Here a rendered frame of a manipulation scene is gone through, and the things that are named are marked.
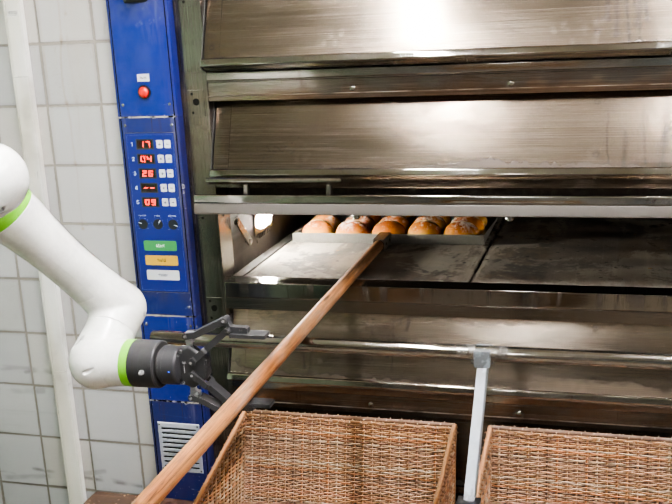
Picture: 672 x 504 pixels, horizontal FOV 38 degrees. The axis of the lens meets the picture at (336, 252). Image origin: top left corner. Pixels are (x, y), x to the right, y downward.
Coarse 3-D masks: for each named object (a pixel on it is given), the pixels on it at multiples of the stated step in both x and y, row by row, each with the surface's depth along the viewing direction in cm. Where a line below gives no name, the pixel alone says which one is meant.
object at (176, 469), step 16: (368, 256) 253; (352, 272) 239; (336, 288) 227; (320, 304) 216; (304, 320) 205; (288, 336) 196; (304, 336) 201; (272, 352) 188; (288, 352) 191; (272, 368) 183; (256, 384) 175; (240, 400) 168; (224, 416) 162; (208, 432) 156; (192, 448) 150; (176, 464) 145; (192, 464) 149; (160, 480) 140; (176, 480) 143; (144, 496) 136; (160, 496) 138
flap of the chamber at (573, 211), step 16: (208, 208) 227; (224, 208) 226; (240, 208) 225; (256, 208) 224; (272, 208) 223; (288, 208) 222; (304, 208) 221; (320, 208) 219; (336, 208) 218; (352, 208) 217; (368, 208) 216; (384, 208) 215; (400, 208) 214; (416, 208) 213; (432, 208) 212; (448, 208) 211; (464, 208) 210; (480, 208) 209; (496, 208) 208; (512, 208) 207; (528, 208) 207; (544, 208) 206; (560, 208) 205; (576, 208) 204; (592, 208) 203; (608, 208) 202; (624, 208) 201; (640, 208) 200; (656, 208) 199
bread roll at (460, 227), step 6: (456, 222) 273; (462, 222) 272; (468, 222) 273; (450, 228) 273; (456, 228) 272; (462, 228) 271; (468, 228) 271; (474, 228) 272; (444, 234) 274; (450, 234) 273; (456, 234) 272; (462, 234) 271; (468, 234) 271; (474, 234) 271
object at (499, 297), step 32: (256, 288) 245; (288, 288) 243; (320, 288) 241; (352, 288) 238; (384, 288) 236; (416, 288) 234; (448, 288) 232; (480, 288) 230; (512, 288) 229; (544, 288) 228; (576, 288) 226; (608, 288) 225; (640, 288) 224
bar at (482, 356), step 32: (352, 352) 201; (384, 352) 199; (416, 352) 197; (448, 352) 195; (480, 352) 193; (512, 352) 192; (544, 352) 190; (576, 352) 189; (608, 352) 187; (640, 352) 186; (480, 384) 192; (480, 416) 188; (480, 448) 187
